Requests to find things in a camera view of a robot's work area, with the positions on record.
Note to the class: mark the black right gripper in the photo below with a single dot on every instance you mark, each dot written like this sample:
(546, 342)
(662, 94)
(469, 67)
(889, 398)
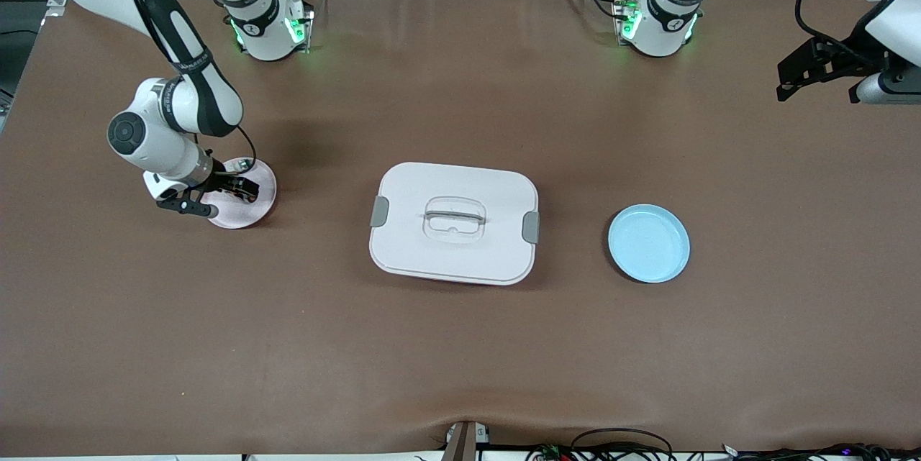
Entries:
(222, 181)

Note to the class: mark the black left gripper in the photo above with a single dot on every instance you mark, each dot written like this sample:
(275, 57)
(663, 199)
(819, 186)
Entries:
(847, 60)

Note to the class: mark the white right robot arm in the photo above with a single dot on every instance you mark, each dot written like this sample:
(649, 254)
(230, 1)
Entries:
(194, 98)

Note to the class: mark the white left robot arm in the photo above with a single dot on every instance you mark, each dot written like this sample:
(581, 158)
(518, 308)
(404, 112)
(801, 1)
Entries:
(662, 29)

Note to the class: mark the white lidded storage box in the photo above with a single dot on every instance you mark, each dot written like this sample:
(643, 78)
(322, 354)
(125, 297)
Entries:
(453, 245)

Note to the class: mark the pink round plate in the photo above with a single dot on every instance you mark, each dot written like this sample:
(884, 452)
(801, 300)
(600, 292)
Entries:
(252, 213)

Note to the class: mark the light blue round plate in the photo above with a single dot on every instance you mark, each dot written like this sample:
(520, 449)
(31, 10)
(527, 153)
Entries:
(647, 244)

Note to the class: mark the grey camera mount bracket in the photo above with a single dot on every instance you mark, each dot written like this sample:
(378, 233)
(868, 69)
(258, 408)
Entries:
(464, 443)

